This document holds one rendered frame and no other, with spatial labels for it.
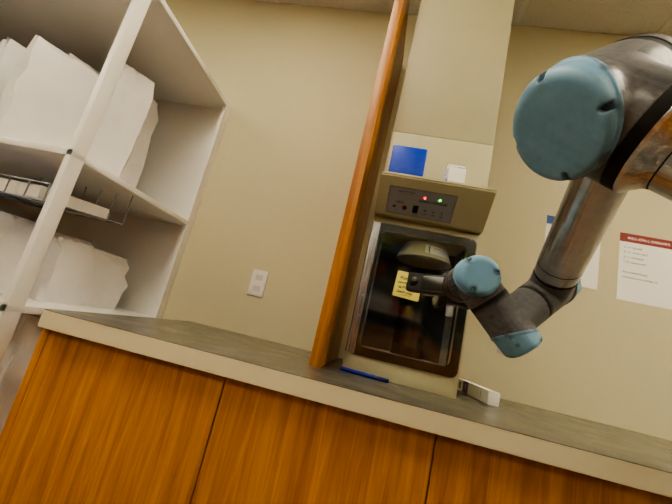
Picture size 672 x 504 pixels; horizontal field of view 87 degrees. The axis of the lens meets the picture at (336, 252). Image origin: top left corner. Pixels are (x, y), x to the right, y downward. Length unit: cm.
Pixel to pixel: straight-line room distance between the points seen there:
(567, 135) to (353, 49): 168
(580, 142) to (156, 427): 89
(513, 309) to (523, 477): 33
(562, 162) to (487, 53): 104
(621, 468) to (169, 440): 87
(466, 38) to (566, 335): 115
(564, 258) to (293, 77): 158
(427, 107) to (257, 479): 114
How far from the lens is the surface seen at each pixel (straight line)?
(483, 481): 84
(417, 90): 133
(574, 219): 66
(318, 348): 97
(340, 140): 173
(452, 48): 145
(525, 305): 73
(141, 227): 188
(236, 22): 231
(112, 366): 97
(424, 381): 106
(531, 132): 46
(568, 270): 73
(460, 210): 107
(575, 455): 85
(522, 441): 81
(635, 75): 45
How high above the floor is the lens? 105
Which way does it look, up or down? 12 degrees up
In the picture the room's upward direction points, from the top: 13 degrees clockwise
